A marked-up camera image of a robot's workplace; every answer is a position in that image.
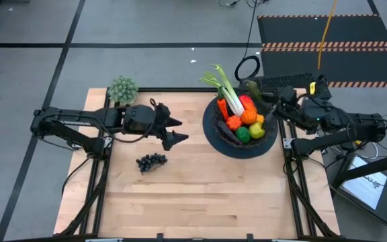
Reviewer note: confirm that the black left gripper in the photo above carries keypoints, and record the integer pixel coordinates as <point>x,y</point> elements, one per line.
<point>143,119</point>

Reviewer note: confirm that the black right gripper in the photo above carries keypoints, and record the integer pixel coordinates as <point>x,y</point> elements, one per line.
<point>287,101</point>

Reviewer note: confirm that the green pickle cucumber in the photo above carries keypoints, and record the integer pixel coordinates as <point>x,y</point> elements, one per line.
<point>253,90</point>

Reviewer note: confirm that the red and orange mango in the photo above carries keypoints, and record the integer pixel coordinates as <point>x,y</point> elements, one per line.
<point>247,102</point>

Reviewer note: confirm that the orange citrus fruit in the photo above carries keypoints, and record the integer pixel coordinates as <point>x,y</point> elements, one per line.
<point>248,117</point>

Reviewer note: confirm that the yellow-green apple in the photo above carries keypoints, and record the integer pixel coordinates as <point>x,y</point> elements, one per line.
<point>257,130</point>

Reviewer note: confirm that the green and white leek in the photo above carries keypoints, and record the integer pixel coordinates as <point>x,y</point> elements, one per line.
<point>232,97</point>

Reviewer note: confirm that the orange bell pepper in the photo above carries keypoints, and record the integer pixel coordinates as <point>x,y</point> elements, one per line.
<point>234,123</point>

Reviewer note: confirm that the green bell pepper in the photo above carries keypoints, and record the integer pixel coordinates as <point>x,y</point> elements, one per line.
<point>243,134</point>

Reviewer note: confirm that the orange carrot with green top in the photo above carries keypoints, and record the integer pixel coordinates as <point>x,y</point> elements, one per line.
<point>223,108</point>

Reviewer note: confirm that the long purple eggplant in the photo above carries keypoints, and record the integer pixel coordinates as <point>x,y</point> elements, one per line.
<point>225,131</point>

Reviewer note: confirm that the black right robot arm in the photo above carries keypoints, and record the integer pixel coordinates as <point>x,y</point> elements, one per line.
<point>354,126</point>

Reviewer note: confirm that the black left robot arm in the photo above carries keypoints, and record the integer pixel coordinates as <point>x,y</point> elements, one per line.
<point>79,117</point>

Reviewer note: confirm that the black perforated computer case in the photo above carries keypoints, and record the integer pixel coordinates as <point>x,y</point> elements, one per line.
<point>291,80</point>

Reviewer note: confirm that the dark purple grape bunch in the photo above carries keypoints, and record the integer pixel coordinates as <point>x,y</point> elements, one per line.
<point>150,162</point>

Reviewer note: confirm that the black table edge clamp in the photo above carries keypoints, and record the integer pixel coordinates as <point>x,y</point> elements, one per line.
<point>250,236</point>
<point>160,236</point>

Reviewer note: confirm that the black hazard-striped floor mat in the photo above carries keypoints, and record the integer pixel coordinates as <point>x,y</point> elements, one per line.
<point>348,30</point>

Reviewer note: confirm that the white paper sheet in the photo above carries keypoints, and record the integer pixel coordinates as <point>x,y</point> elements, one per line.
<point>365,185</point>

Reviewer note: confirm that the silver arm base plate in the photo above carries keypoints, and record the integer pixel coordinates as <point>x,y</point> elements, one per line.
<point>75,145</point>
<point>287,143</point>

